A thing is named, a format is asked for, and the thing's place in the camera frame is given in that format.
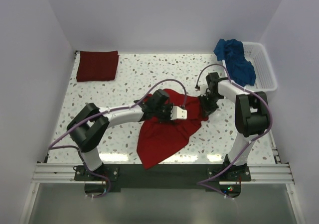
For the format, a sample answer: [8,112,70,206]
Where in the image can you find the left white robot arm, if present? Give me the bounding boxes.
[67,89,184,180]

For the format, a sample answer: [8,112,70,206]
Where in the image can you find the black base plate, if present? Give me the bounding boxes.
[73,164,252,197]

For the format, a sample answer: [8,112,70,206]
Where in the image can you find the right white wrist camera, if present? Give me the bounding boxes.
[195,85,208,95]

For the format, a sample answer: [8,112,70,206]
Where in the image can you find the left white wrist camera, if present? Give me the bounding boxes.
[170,106,187,120]

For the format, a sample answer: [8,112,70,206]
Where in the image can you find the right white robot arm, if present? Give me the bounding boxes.
[195,72,273,181]

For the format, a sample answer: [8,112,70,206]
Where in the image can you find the white plastic basket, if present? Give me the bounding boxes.
[242,41,278,94]

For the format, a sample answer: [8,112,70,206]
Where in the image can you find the blue t shirt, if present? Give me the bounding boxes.
[213,39,256,87]

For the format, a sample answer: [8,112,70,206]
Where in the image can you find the aluminium rail frame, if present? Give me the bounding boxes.
[20,161,297,224]

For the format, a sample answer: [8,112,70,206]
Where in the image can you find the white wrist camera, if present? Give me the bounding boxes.
[195,85,208,95]
[170,106,187,120]

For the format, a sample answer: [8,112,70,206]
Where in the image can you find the red t shirt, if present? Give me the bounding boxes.
[137,96,208,170]

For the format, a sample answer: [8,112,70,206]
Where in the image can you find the folded dark red shirt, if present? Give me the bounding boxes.
[76,51,119,82]

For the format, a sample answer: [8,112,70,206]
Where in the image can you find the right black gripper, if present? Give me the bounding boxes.
[197,93,222,118]

